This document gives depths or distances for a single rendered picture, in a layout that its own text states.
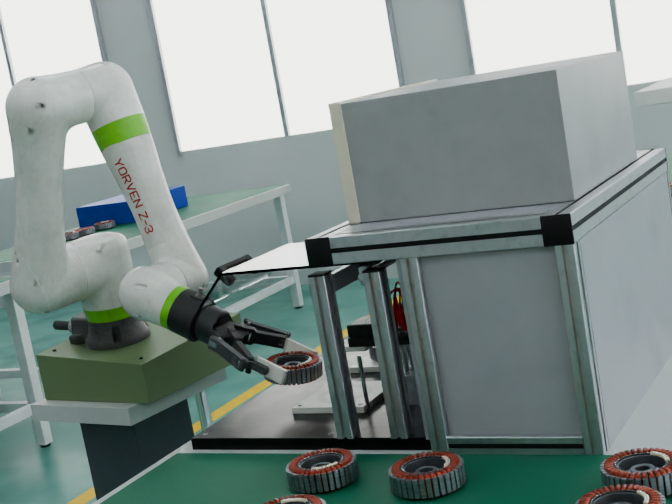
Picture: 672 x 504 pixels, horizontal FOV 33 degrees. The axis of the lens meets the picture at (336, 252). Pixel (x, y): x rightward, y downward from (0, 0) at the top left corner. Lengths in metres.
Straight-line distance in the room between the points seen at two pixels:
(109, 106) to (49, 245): 0.32
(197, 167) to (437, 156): 6.16
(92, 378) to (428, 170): 1.05
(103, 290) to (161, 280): 0.34
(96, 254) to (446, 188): 0.98
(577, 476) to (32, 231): 1.27
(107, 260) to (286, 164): 5.06
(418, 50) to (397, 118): 5.22
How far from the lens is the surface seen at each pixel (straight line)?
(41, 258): 2.48
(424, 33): 7.07
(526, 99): 1.79
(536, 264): 1.73
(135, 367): 2.50
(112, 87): 2.43
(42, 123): 2.34
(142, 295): 2.28
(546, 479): 1.71
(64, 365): 2.66
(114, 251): 2.60
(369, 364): 2.33
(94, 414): 2.59
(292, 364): 2.20
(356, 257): 1.82
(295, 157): 7.55
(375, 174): 1.90
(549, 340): 1.75
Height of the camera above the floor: 1.38
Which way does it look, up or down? 9 degrees down
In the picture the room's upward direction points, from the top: 10 degrees counter-clockwise
